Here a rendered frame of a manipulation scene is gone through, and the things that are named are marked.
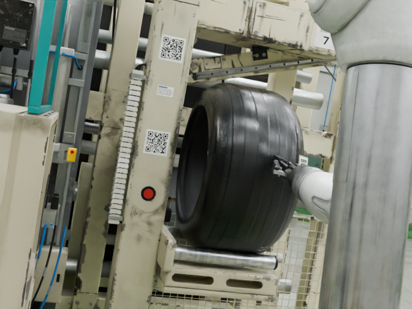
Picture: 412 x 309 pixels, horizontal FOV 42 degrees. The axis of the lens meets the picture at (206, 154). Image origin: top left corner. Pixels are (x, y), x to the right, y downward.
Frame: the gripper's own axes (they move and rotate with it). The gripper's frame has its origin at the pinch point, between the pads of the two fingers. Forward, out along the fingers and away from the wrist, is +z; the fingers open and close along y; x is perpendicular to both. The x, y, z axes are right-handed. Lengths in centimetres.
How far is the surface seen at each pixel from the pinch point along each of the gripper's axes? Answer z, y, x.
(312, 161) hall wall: 838, -417, 147
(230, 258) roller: 10.1, 4.4, 34.2
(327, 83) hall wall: 867, -421, -8
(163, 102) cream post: 23.9, 31.7, -8.2
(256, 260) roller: 10.1, -4.4, 34.0
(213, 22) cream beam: 54, 15, -36
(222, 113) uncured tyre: 13.8, 15.6, -9.4
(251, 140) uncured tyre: 5.9, 7.7, -4.1
